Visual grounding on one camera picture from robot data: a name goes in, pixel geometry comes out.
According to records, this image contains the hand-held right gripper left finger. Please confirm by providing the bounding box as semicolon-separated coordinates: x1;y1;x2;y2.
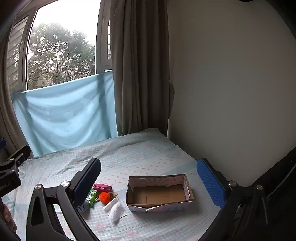
25;158;102;241

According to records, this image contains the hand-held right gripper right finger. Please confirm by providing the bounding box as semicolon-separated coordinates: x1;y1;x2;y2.
196;158;270;241

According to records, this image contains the green snack packet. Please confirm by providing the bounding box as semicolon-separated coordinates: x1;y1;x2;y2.
86;189;99;207

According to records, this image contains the pink zip pouch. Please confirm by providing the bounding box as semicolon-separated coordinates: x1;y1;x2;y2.
93;183;112;192

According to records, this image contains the orange pompom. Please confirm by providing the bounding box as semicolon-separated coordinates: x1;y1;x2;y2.
99;192;112;205

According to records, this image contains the white mesh cloth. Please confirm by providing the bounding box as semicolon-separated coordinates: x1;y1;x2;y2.
109;201;128;223

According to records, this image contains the paper-wrapped cardboard box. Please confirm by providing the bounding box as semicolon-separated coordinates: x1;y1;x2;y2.
126;173;194;213

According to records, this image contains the person's left hand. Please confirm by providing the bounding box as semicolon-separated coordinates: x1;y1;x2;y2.
0;203;17;233

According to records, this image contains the brown curtain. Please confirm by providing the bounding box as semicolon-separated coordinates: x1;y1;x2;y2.
0;39;34;158
109;0;172;138

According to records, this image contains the light blue cloth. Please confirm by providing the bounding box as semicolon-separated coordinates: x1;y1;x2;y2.
11;71;119;157

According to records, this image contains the checkered bed sheet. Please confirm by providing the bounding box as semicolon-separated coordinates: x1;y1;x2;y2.
2;128;223;241

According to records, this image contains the dark clothing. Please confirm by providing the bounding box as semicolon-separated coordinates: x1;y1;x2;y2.
266;148;296;241

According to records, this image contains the window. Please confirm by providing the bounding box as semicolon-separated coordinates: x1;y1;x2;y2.
5;0;114;93

